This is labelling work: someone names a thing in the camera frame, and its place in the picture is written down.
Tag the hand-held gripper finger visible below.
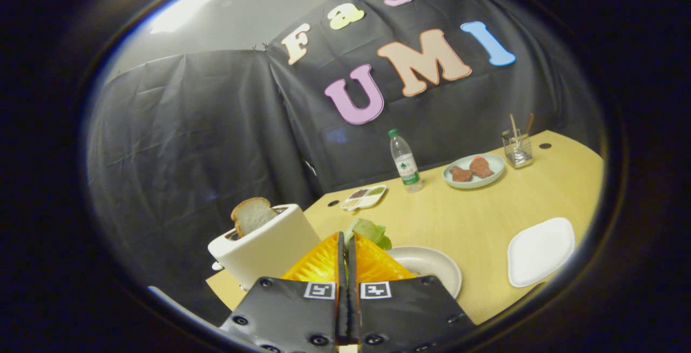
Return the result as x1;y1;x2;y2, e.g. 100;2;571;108
221;232;346;353
348;232;476;353

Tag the green lettuce leaf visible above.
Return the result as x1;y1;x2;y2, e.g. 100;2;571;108
345;218;392;251

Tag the toasted bread slice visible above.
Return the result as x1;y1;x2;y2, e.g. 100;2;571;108
231;197;279;236

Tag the white divided condiment dish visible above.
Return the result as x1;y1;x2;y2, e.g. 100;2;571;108
341;185;388;211

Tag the white toaster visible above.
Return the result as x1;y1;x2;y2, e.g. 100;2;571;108
208;203;322;291

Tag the white round plate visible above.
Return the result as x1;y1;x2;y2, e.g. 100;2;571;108
386;246;462;300

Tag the clear plastic water bottle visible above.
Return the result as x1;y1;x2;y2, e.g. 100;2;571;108
388;129;423;193

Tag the large brown meat patty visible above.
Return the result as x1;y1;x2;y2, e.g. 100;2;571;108
470;156;494;179

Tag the pale green round plate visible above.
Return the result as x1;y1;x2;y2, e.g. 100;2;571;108
443;153;505;189

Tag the white square plate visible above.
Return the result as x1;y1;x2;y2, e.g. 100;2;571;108
507;217;575;288

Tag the black backdrop cloth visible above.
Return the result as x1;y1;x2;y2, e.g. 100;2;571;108
86;0;600;327

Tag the clear glass jar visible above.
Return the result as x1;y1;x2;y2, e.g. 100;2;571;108
502;129;534;169

